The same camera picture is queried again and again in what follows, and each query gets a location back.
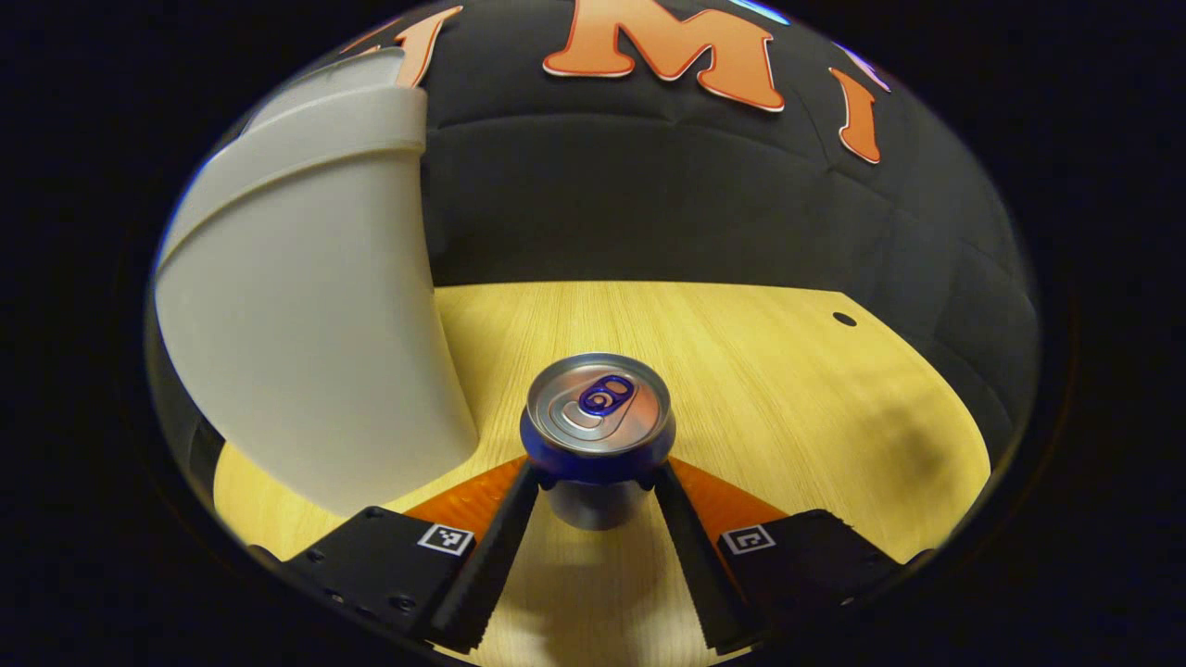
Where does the wooden desktop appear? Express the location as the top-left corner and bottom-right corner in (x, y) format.
(213, 281), (992, 667)

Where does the blue pop can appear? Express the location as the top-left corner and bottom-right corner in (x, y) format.
(519, 352), (677, 532)

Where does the white desktop garbage bin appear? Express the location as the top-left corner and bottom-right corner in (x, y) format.
(153, 46), (480, 518)

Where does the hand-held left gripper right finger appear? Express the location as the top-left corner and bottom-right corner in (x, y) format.
(653, 457), (937, 657)

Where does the black backdrop cloth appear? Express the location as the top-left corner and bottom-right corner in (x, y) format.
(338, 0), (1041, 464)

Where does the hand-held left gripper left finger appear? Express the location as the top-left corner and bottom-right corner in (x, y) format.
(248, 456), (543, 654)

